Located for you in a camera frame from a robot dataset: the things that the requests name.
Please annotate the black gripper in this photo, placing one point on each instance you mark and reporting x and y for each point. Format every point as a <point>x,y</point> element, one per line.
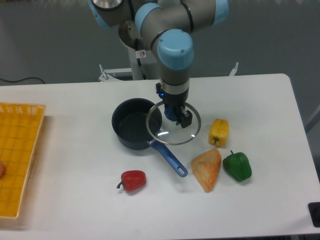
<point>176,95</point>

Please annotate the glass lid blue knob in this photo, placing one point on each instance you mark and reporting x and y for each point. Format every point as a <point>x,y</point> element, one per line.
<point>166,131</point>

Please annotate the dark saucepan blue handle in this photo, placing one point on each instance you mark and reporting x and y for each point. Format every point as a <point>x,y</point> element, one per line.
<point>129,123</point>

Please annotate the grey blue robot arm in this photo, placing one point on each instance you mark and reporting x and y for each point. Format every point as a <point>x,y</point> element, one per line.
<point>166,32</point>

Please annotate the yellow bell pepper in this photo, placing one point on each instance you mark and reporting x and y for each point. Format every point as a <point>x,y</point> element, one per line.
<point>219,132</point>

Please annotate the triangular bread pastry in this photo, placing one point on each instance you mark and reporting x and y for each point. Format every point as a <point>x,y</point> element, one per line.
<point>206,167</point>

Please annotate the green bell pepper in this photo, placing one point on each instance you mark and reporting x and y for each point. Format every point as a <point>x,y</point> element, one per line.
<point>237,165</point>

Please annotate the red bell pepper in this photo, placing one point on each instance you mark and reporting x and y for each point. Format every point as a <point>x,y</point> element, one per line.
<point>132,180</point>

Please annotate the black device at table edge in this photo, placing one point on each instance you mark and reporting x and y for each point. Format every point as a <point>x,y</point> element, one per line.
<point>314,210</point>

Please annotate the yellow woven basket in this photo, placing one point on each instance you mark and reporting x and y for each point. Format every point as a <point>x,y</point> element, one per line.
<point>20,125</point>

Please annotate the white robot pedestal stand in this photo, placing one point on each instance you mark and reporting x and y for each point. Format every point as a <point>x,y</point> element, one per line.
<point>143,64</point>

